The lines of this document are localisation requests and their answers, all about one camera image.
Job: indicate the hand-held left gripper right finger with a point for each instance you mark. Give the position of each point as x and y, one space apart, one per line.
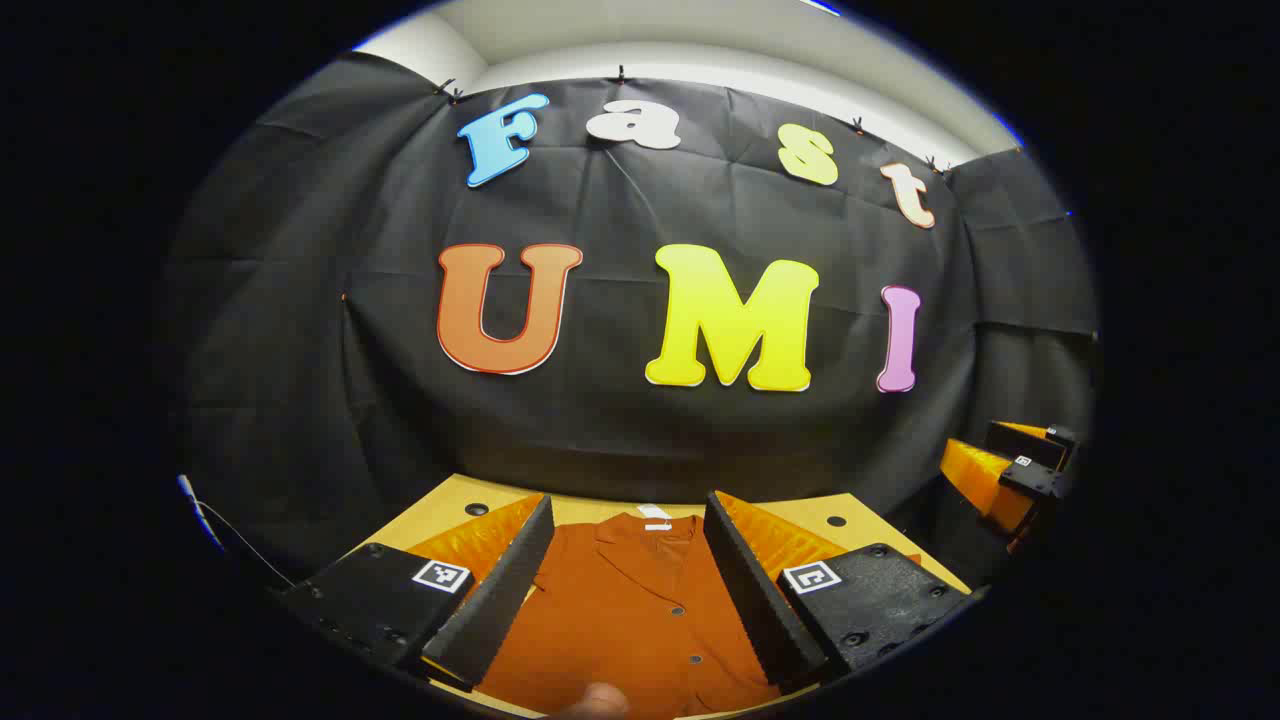
755 590

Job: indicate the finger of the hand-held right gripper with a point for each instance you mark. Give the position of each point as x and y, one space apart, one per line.
1030 445
985 480

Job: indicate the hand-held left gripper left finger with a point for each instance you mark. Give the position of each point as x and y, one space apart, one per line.
495 600

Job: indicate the orange button coat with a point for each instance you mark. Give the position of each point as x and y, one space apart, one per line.
630 620

